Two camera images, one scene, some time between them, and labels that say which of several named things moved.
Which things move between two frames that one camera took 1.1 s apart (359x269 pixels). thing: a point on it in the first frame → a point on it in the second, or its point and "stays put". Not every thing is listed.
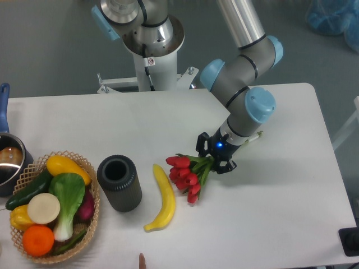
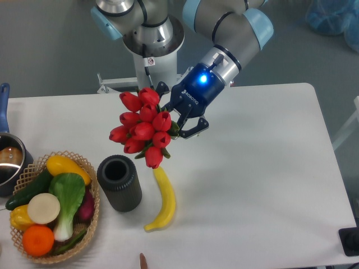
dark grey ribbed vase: [119, 178] stays put
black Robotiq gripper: [220, 149] → [192, 96]
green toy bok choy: [69, 188] stays put
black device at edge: [349, 239] stays put
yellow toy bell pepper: [19, 218] stays put
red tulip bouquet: [189, 172] → [145, 129]
